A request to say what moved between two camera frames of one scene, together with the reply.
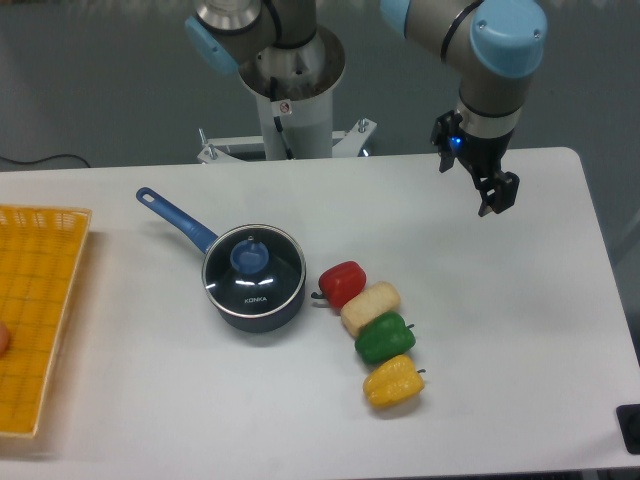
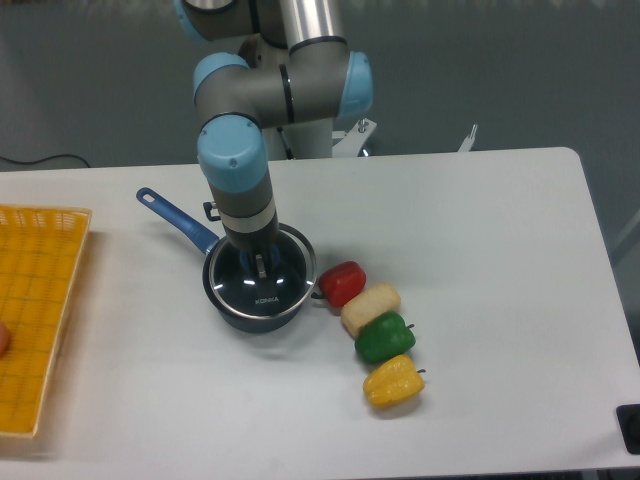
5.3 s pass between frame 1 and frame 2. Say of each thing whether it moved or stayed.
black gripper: moved
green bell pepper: stayed
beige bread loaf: stayed
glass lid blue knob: moved
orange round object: stayed
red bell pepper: stayed
